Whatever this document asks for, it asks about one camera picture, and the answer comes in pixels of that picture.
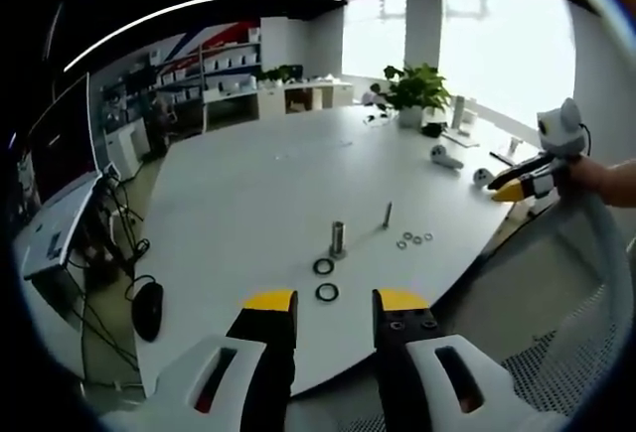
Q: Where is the storage shelving unit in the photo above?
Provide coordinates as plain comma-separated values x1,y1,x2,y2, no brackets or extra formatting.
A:
97,27,263,135

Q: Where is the white handheld controller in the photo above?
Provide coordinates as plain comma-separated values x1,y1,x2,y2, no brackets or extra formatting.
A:
429,144,465,171
471,167,496,189

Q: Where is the bundle of black cables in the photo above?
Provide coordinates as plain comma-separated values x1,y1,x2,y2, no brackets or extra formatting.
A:
64,171,151,383

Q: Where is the white mesh chair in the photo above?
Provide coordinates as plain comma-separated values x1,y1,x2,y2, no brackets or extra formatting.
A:
342,188,635,432

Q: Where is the white flat stand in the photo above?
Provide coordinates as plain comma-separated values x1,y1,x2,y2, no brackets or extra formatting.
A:
488,136,524,166

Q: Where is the white side table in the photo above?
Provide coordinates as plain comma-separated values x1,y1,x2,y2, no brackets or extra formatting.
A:
13,176,103,282

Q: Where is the dark monitor screen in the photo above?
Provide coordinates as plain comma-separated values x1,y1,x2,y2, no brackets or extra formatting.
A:
27,72,100,208

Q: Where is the white box cabinet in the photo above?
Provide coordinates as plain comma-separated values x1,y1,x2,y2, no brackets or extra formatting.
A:
104,117,151,178

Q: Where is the person's right hand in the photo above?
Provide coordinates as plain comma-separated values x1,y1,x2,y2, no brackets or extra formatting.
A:
565,156,620,208

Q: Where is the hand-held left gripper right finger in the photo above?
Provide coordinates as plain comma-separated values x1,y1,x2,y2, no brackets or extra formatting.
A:
372,288,519,432

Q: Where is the ceiling light strip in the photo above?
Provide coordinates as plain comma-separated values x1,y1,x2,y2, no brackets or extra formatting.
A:
63,0,345,73

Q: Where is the thick metal cylinder post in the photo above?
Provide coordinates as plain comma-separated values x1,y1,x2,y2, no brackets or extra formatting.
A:
329,220,349,260

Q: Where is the black computer mouse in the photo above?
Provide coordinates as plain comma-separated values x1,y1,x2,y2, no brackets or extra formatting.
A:
131,281,165,344

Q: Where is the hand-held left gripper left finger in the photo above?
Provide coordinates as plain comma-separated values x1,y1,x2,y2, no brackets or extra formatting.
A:
156,288,299,432

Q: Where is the green potted plant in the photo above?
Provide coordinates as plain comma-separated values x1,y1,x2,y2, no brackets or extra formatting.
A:
382,63,452,129

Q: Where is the white low cabinet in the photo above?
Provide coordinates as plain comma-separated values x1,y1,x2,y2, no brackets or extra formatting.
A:
256,73,355,118

